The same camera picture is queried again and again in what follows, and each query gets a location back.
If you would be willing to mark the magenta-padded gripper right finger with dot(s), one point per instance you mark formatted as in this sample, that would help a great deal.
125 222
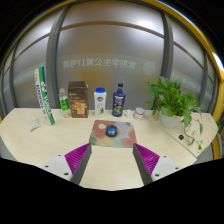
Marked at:
148 158

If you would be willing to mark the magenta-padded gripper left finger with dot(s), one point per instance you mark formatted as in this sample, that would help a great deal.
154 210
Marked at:
77 157

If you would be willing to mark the blue and black computer mouse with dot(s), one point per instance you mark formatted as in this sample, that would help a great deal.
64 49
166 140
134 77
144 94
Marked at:
111 130

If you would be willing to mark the floral pastel mouse pad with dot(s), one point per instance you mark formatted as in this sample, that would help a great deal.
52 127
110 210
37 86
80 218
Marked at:
126 136

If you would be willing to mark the small black object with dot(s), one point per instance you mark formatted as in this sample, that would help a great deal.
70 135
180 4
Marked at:
181 137

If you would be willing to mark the small white and red cup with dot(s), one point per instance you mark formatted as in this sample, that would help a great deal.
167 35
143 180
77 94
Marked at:
139 113

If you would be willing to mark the crumpled white paper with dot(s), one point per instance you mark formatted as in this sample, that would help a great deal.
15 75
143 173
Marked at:
128 113

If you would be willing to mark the small patterned tissue packet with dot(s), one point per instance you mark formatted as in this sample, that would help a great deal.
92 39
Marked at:
34 124

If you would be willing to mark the clear bottle with green label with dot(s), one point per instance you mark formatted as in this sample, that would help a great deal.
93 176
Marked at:
64 104

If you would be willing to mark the brown cardboard carton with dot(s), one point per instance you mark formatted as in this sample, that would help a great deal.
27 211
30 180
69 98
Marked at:
78 100

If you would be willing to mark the white bottle with blue cap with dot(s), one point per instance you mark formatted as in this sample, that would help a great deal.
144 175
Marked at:
100 103

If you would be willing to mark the green potted plant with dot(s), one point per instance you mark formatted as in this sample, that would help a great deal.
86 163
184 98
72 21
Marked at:
170 100

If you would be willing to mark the dark blue shampoo bottle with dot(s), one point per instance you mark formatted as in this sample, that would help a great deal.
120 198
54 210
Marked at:
118 101

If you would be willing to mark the white and green shuttlecock tube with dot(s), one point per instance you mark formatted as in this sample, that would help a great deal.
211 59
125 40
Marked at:
44 96

